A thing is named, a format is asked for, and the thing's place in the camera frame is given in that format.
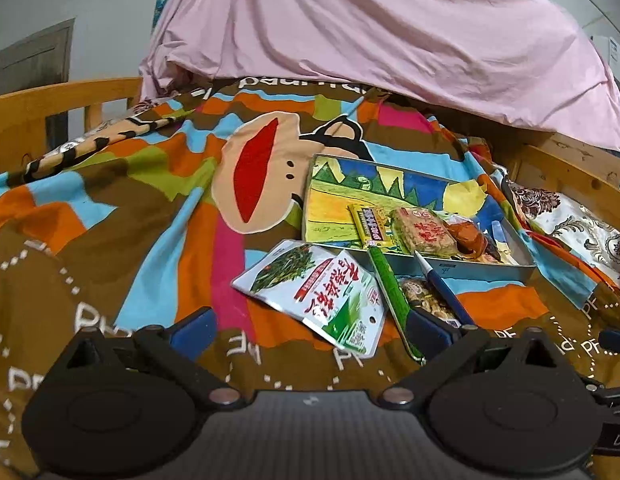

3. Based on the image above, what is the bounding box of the orange red snack packet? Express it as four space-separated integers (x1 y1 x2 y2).
447 214 496 262

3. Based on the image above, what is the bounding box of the striped beige cloth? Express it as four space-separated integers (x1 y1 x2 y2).
7 114 183 184

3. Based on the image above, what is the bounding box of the cracker packet with red print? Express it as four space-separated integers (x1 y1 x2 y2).
390 206 459 259

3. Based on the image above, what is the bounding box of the blue stick snack packet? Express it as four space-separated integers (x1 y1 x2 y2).
414 251 476 329

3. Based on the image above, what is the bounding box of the white green snack packet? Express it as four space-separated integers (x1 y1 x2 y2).
231 240 387 359

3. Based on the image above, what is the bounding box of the mushroom snack packet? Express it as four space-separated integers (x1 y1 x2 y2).
397 275 463 332

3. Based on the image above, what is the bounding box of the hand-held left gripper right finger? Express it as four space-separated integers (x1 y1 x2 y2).
377 309 573 409

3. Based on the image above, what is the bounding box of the pink bed sheet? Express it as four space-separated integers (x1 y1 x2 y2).
139 0 620 152

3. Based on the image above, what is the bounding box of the printed blanket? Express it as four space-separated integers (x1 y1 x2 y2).
0 76 620 480

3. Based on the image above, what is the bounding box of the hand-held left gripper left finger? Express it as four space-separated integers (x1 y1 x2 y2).
50 306 248 409

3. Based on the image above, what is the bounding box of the green stick snack packet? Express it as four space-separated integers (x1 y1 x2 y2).
367 244 427 364

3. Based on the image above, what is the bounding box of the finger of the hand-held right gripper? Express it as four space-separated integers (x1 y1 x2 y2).
598 329 620 357

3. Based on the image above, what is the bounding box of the yellow snack packet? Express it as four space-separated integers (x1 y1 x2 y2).
347 203 401 254

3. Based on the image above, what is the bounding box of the metal tray with dinosaur drawing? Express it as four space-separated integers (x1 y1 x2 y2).
302 153 537 287

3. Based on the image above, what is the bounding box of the white air conditioner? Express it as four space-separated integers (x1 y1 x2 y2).
590 35 620 82

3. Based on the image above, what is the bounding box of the wooden bed frame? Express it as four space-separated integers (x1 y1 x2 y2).
0 77 620 222

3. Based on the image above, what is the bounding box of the floral quilt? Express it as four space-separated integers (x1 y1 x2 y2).
504 180 620 292

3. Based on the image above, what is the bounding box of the grey door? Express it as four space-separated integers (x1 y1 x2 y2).
0 18 76 161

